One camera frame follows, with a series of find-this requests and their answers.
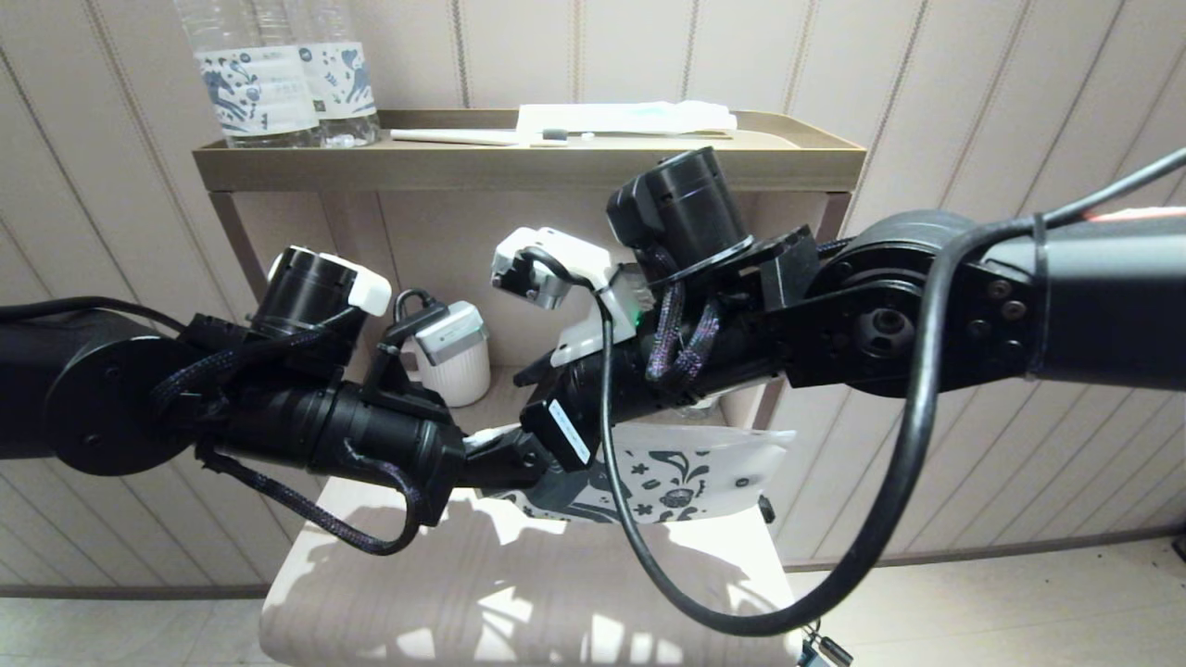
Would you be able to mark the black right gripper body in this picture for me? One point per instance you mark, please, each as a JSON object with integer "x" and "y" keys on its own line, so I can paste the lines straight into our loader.
{"x": 667, "y": 371}

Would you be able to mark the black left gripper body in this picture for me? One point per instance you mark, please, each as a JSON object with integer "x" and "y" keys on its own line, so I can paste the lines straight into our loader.
{"x": 371, "y": 440}

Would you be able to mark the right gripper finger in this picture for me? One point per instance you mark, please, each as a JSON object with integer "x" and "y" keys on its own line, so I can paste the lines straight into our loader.
{"x": 537, "y": 371}
{"x": 533, "y": 463}

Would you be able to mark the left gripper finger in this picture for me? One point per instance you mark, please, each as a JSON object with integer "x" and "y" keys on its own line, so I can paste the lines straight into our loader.
{"x": 486, "y": 468}

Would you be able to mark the white blue horse pouch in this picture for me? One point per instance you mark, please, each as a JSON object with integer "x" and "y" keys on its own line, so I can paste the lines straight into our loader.
{"x": 686, "y": 472}

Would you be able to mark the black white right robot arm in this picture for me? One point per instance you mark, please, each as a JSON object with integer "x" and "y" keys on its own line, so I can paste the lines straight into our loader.
{"x": 1019, "y": 306}

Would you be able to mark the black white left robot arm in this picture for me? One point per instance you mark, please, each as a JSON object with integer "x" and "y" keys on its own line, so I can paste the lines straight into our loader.
{"x": 93, "y": 398}

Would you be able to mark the white ribbed mug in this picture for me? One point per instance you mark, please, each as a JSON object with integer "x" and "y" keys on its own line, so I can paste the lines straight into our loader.
{"x": 459, "y": 371}

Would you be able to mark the small black table knob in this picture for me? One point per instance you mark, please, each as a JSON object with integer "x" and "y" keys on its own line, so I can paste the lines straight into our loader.
{"x": 765, "y": 509}

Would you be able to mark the brown open shelf cabinet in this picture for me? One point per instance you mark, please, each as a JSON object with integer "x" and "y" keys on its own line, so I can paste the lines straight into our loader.
{"x": 519, "y": 167}

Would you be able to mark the white toothbrush dark bristles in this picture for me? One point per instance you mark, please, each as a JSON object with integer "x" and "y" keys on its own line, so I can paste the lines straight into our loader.
{"x": 463, "y": 137}

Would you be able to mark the white blue packet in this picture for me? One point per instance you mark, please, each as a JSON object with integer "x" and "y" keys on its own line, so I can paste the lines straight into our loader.
{"x": 621, "y": 118}

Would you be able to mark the large water bottle horse label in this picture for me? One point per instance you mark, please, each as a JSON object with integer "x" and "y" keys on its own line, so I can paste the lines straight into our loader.
{"x": 345, "y": 83}
{"x": 255, "y": 88}

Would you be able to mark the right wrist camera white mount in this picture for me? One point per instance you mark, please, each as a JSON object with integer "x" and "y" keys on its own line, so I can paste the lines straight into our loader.
{"x": 574, "y": 296}

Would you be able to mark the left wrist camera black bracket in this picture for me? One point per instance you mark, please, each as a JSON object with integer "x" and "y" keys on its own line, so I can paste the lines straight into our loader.
{"x": 440, "y": 333}

